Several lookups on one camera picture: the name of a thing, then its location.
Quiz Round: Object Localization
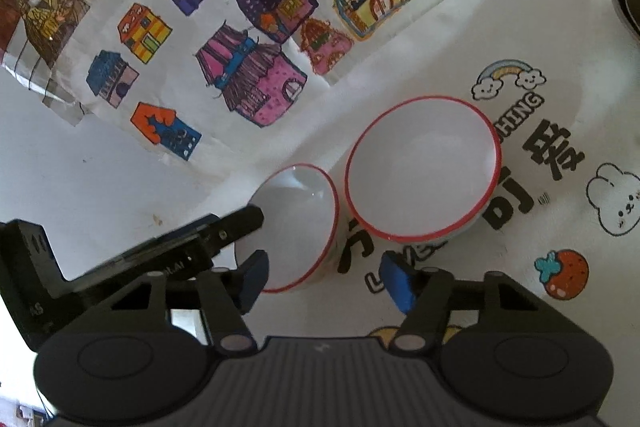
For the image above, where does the small white red-rimmed bowl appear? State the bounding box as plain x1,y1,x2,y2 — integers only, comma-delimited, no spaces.
234,164,346,294

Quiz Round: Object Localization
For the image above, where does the large white red-rimmed bowl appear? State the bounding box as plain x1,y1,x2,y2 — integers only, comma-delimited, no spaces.
344,95,502,244

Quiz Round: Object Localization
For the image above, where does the small steel plate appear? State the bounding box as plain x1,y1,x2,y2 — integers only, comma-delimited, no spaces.
612,0,639,40

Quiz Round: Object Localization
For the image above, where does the houses drawing paper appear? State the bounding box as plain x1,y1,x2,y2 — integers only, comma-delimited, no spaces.
53,0,442,178

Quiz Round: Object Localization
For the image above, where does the white printed table mat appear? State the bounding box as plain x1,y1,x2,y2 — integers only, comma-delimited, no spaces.
278,0,640,427

